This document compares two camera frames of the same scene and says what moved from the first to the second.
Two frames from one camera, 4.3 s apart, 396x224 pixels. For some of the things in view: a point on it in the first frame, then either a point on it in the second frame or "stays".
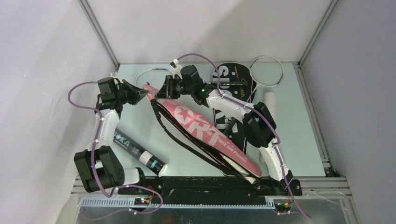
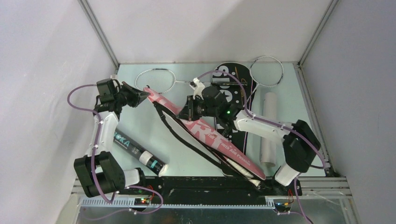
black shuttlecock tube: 146,157 stays
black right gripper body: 174,87 -> 196,108
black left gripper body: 129,94 stays
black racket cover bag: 237,81 stays
